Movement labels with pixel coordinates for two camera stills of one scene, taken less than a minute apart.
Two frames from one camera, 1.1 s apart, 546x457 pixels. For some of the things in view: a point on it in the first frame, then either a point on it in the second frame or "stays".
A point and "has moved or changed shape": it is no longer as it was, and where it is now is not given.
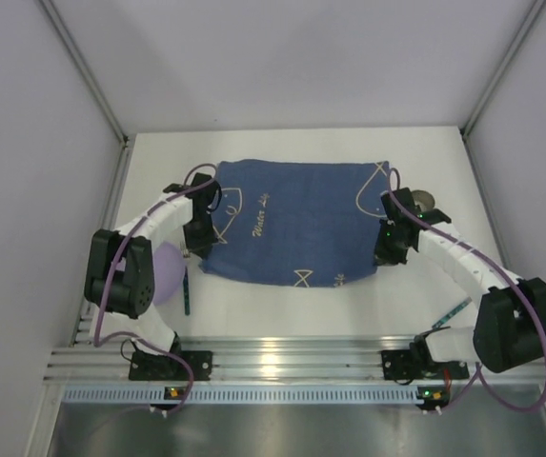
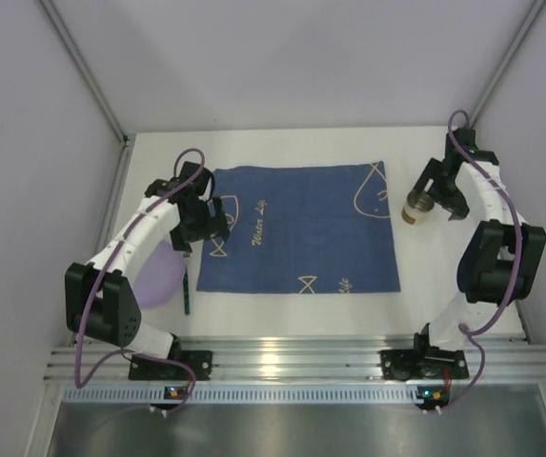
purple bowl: (169, 269) stays
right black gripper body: (388, 249) to (442, 191)
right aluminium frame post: (515, 47) stays
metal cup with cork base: (423, 199) stays
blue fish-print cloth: (297, 224) has moved or changed shape
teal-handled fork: (186, 284) stays
